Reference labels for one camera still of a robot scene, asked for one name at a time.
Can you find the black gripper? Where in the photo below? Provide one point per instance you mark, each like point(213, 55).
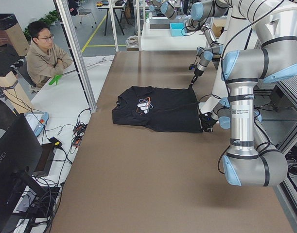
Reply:
point(196, 74)
point(207, 124)

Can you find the black printed t-shirt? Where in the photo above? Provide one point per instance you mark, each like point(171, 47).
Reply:
point(159, 109)

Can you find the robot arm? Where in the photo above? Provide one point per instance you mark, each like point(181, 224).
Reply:
point(261, 44)
point(209, 31)

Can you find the blue plastic bin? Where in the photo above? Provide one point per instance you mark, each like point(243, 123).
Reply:
point(178, 29)

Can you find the metal rod with hook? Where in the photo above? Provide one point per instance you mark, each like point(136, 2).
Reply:
point(89, 63)

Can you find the brown table mat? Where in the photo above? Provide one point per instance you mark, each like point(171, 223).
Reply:
point(129, 179)

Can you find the green clamp tool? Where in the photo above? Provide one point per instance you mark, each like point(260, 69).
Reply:
point(55, 80)

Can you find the black power adapter brick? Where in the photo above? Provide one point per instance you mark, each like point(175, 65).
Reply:
point(57, 143)

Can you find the seated man beige hoodie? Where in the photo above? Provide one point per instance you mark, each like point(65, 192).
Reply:
point(44, 59)

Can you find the robot teach pendant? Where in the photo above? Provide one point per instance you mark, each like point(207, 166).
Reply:
point(37, 121)

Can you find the black Huawei monitor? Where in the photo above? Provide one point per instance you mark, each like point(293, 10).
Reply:
point(20, 152)

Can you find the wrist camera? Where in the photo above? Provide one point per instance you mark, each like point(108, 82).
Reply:
point(193, 67)

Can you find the aluminium vertical post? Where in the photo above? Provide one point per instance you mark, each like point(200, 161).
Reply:
point(71, 38)

